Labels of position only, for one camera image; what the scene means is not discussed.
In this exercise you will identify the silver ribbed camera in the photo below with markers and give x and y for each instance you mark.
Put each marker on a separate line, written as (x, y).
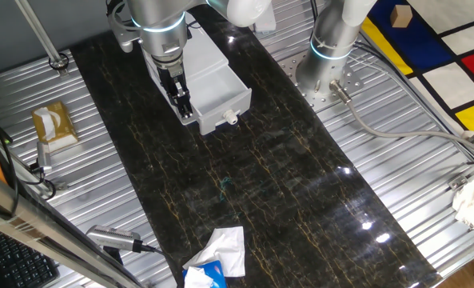
(112, 238)

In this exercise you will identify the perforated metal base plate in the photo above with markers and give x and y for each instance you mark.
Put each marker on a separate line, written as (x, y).
(350, 80)

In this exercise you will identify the black marble pattern mat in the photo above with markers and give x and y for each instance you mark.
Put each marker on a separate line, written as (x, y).
(280, 180)

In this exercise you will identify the aluminium frame bar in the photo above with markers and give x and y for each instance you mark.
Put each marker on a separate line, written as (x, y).
(29, 224)

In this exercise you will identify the black keyboard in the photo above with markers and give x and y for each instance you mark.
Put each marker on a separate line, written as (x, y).
(21, 264)

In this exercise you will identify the crumpled white tissue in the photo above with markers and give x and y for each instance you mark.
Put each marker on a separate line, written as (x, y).
(196, 278)

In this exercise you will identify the colourful block pattern cloth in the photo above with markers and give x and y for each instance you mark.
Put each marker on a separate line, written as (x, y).
(420, 44)

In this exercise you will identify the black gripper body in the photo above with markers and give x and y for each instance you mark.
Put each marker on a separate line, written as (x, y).
(166, 84)

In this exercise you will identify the flat white tissue sheet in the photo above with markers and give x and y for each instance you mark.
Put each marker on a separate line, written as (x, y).
(228, 248)

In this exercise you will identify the white plastic drawer cabinet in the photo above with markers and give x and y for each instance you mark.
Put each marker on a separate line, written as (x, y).
(208, 52)

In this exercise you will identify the slanted aluminium pole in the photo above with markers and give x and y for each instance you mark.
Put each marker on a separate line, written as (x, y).
(41, 34)

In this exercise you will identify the small wooden cube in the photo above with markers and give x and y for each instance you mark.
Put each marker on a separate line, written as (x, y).
(400, 16)

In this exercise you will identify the small grey camera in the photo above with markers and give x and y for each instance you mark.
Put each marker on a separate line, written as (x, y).
(43, 156)

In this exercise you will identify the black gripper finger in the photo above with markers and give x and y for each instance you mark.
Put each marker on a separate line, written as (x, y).
(176, 106)
(185, 100)

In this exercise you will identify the wrist camera with grey bracket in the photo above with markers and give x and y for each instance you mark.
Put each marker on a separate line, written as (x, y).
(126, 38)

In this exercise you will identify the blue tissue pack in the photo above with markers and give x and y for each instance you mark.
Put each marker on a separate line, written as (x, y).
(214, 270)

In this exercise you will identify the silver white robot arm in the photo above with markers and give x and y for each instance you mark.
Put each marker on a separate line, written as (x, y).
(160, 16)

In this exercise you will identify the gold tissue box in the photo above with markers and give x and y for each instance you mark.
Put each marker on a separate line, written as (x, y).
(62, 124)

